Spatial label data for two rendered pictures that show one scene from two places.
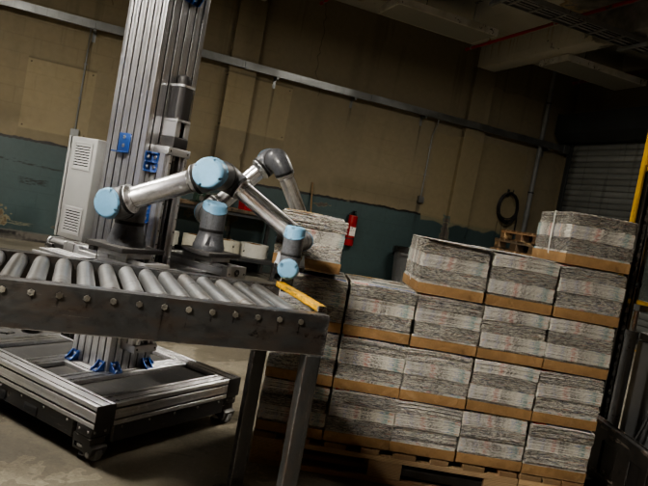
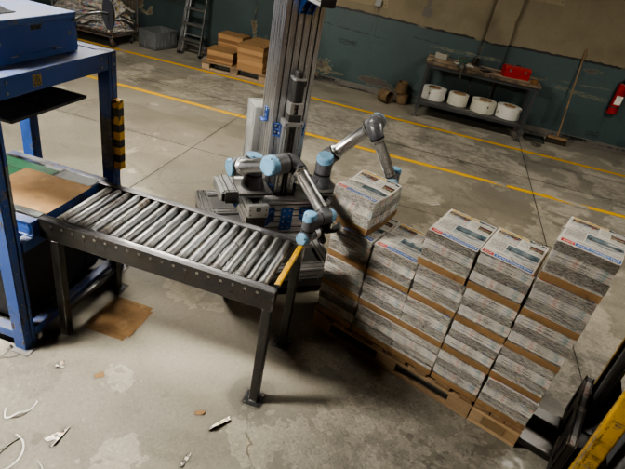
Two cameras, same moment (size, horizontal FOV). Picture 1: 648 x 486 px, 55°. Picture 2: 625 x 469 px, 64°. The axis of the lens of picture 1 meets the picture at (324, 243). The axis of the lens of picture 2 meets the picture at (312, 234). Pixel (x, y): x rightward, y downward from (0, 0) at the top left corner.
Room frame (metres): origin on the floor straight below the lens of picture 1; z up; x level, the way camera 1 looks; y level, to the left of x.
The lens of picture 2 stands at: (0.28, -1.19, 2.31)
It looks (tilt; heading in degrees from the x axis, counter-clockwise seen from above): 31 degrees down; 32
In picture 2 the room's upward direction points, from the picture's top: 11 degrees clockwise
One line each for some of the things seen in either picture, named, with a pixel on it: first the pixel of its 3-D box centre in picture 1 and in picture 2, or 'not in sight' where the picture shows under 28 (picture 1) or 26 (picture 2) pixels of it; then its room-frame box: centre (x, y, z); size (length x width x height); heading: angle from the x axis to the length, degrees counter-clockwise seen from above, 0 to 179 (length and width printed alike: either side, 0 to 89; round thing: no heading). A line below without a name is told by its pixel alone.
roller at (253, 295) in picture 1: (255, 300); (264, 260); (2.03, 0.19, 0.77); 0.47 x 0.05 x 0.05; 22
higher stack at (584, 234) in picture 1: (557, 355); (540, 336); (2.85, -1.15, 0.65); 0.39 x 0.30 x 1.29; 3
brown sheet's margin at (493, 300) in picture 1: (504, 298); (502, 281); (2.84, -0.85, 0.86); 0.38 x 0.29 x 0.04; 3
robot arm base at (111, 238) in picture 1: (127, 232); (253, 179); (2.55, 0.79, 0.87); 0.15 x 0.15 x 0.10
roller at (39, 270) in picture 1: (38, 274); (156, 226); (1.79, 0.79, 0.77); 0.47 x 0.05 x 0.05; 22
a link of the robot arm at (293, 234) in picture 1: (294, 241); (312, 221); (2.29, 0.11, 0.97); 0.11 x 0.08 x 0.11; 168
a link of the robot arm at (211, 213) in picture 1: (213, 215); (324, 162); (2.98, 0.54, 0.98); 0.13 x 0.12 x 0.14; 24
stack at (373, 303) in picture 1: (393, 377); (412, 305); (2.82, -0.42, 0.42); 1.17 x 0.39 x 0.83; 93
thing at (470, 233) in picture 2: (451, 242); (463, 229); (2.80, -0.56, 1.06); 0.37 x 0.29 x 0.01; 3
